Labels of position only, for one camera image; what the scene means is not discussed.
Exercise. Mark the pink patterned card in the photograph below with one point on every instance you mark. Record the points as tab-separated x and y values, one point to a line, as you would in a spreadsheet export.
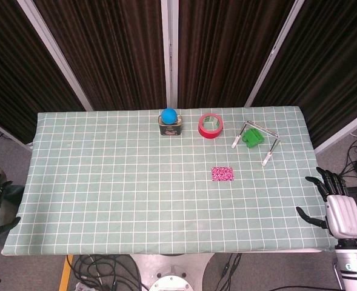
222	174

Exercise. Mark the white partition post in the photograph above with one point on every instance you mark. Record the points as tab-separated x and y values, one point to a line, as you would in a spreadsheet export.
345	130
8	132
169	54
273	54
56	54

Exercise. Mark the blue ball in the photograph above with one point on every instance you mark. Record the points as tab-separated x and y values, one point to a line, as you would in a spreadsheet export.
169	116

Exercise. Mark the yellow floor tape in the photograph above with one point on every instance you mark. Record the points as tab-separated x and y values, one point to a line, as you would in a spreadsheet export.
66	272

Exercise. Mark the green checked tablecloth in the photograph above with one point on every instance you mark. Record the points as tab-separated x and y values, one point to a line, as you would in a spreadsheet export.
120	188

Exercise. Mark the dark green tin can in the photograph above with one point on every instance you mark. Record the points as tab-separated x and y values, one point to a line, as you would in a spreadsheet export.
170	131

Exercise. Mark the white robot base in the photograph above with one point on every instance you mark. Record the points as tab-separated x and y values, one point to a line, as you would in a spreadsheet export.
172	265

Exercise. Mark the dark brown curtain panel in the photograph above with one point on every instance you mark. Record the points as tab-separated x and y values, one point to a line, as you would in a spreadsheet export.
14	60
332	60
226	45
105	45

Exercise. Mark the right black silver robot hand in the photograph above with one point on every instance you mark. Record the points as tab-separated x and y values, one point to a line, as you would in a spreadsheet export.
343	215

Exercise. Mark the red tape roll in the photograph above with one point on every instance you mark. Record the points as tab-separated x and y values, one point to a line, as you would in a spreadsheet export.
207	134

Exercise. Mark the green toy block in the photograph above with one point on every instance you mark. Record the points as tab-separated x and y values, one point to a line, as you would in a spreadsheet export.
252	138

